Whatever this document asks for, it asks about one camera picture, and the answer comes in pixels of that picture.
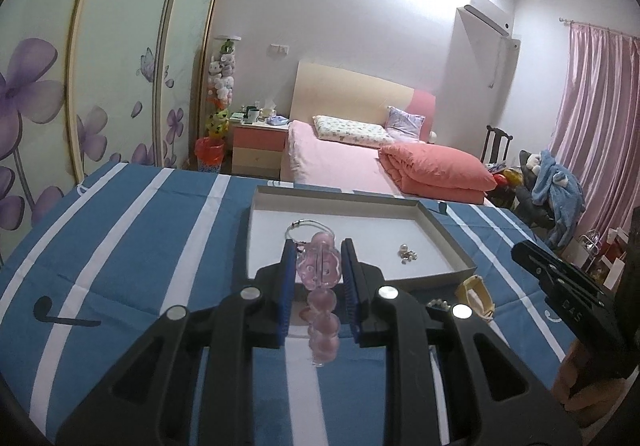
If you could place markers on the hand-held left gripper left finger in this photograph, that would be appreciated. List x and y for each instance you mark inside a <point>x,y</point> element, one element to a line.
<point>289,276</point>

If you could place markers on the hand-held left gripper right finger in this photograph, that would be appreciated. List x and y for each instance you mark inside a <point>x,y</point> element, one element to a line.
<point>350,276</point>

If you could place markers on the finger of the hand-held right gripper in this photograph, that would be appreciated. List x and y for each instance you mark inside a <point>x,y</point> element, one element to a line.
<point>550,271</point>

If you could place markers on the grey cardboard tray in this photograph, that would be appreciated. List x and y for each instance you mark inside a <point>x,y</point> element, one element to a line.
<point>380,236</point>

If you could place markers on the silver bangle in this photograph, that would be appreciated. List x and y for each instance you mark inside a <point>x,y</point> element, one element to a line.
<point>300,223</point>

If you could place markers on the small dangling pearl earrings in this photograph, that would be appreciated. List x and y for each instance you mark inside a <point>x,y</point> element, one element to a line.
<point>402,251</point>

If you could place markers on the person's right hand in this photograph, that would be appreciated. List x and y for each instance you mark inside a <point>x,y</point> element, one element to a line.
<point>572,376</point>

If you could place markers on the white storage rack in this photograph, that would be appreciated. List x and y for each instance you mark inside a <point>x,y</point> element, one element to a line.
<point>605,261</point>

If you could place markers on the black chair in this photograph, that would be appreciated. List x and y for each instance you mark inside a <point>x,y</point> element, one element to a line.
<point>530,206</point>

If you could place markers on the blue fleece garment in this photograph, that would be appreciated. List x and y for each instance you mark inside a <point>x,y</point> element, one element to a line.
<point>560,191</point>

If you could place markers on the red and yellow toys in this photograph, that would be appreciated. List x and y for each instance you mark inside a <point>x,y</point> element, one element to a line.
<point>510,178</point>

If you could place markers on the white plush toy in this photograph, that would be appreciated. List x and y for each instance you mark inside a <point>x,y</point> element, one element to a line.
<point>534,161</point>

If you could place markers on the bed with pink sheet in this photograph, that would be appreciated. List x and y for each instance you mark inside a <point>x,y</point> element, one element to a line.
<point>335,165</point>

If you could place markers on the pink nightstand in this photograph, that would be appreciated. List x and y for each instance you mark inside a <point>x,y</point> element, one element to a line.
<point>257,145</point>

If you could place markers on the folded coral duvet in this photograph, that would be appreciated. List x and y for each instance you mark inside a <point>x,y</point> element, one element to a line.
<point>435,170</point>

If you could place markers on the dark wooden chair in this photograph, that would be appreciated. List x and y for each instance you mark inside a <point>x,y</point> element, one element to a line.
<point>492,145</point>

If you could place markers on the white patterned pillow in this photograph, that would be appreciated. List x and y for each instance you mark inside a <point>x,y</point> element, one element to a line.
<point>355,130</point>

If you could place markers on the red plastic bag bin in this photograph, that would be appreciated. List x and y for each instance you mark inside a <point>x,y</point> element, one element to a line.
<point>209,153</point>

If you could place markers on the pink curtain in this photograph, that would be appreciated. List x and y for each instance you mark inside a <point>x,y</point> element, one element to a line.
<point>600,125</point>

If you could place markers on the light blue cloth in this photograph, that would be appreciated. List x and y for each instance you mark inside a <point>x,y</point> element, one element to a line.
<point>278,119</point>

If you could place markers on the purple floral pillow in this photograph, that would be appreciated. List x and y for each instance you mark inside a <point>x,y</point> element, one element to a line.
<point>406,123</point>

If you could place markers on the tissue box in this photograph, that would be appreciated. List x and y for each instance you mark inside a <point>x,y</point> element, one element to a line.
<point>269,110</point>

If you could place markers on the tower of plush toys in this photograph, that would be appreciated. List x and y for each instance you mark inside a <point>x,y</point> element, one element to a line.
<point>222,85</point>

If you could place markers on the air conditioner pipe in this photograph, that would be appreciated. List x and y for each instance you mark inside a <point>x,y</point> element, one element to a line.
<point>496,70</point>

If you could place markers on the floral glass wardrobe door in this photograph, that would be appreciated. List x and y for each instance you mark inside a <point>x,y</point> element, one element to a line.
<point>35,75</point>
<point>130,50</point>
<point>195,65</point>

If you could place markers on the curtain rod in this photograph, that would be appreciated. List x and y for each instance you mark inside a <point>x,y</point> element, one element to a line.
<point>600,27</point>

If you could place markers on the white air conditioner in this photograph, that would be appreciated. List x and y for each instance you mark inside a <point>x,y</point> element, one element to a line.
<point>487,15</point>

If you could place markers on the wall socket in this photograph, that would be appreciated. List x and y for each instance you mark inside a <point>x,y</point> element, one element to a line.
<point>279,48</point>

